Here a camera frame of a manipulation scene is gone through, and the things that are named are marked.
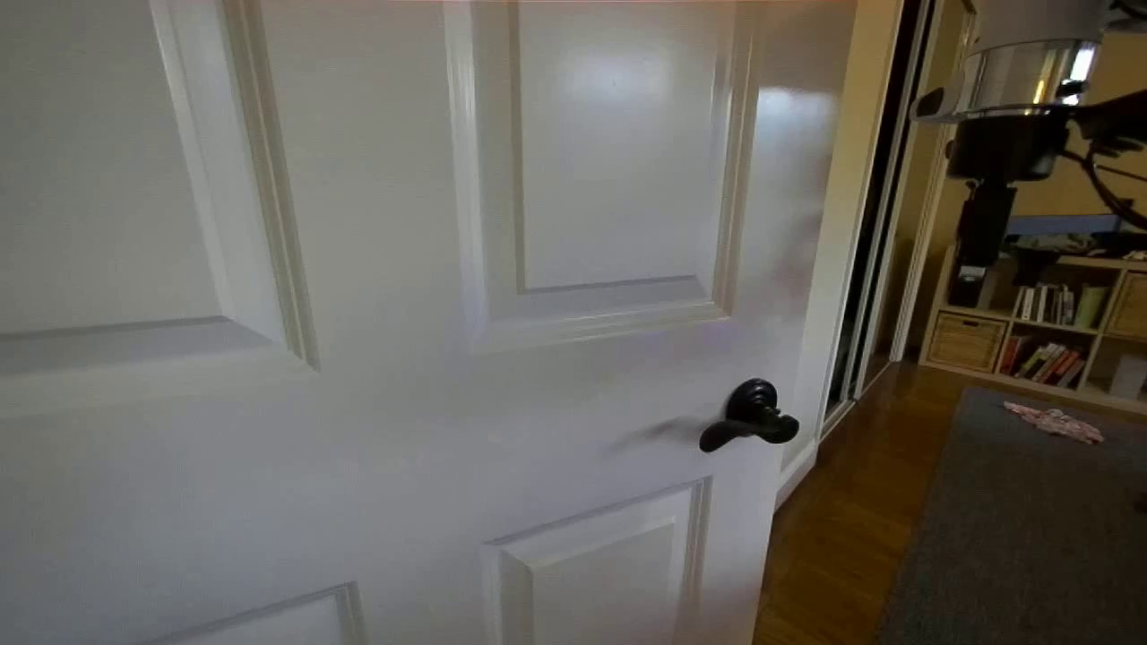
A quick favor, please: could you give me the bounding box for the sliding closet door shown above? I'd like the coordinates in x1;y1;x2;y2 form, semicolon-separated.
825;0;942;417

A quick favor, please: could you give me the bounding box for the woven storage basket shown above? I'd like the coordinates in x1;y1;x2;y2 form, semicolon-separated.
924;310;1003;373

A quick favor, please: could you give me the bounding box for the black door lever handle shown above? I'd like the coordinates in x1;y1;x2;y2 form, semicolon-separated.
698;375;798;450

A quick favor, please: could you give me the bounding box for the grey carpet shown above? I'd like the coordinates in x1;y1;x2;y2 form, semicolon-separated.
877;386;1147;645

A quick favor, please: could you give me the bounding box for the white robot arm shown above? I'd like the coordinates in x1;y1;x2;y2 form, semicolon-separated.
915;0;1147;122

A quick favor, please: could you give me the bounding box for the pink cloth on carpet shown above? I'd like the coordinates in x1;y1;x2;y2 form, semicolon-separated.
1003;401;1105;445

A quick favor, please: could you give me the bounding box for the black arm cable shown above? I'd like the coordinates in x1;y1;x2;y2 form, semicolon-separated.
1060;141;1147;236

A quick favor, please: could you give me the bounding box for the white panel door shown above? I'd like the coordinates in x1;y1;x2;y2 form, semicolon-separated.
0;0;858;645

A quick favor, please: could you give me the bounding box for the black camera on tripod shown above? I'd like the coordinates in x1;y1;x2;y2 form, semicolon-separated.
945;116;1067;267

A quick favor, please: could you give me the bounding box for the wooden bookshelf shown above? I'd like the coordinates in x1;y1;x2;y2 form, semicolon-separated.
923;252;1147;413

